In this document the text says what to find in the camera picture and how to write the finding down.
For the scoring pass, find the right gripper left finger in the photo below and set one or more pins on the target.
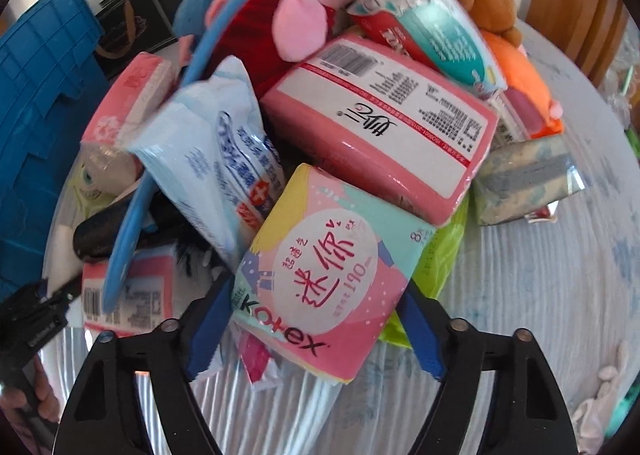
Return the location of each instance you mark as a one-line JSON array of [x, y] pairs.
[[104, 413]]

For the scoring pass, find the green one-eyed monster plush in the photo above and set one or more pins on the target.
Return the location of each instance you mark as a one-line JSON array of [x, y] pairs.
[[104, 173]]

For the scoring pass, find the Kotex pink pad pack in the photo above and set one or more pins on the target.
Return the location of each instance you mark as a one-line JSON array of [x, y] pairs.
[[325, 273]]

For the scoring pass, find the white blue wet wipes pack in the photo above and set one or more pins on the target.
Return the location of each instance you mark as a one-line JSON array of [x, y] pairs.
[[259, 168]]

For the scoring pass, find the person's hand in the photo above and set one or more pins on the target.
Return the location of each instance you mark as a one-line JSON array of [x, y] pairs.
[[13, 401]]

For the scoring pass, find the black sock bundle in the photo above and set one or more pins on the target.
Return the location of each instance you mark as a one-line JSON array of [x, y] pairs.
[[94, 238]]

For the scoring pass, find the pink barcode tissue pack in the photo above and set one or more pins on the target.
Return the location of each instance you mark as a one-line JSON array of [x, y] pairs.
[[145, 300]]

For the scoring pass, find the pink flat pack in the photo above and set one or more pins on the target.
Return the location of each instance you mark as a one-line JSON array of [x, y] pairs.
[[261, 368]]

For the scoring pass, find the lime green wipes pack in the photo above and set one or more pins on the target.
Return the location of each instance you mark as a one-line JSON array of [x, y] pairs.
[[432, 270]]

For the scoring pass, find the blue plastic crate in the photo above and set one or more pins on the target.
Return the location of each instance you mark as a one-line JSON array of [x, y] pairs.
[[50, 88]]

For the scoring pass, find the pink white tissue pack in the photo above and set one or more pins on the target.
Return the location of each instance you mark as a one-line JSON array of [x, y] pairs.
[[134, 97]]

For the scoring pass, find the orange plush toy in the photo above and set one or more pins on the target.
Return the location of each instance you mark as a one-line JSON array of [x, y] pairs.
[[526, 91]]

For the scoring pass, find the black gift box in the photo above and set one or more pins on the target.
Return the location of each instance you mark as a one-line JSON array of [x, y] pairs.
[[131, 27]]

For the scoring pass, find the blue plush toy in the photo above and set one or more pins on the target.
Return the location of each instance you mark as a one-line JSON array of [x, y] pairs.
[[189, 26]]

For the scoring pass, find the large pink tissue pack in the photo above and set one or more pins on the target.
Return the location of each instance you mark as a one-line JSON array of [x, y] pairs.
[[385, 123]]

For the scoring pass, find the teal red pad pack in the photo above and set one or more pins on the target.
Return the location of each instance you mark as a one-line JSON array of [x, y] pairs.
[[437, 33]]

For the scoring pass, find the wooden door frame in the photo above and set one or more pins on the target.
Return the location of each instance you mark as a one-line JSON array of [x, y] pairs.
[[588, 32]]

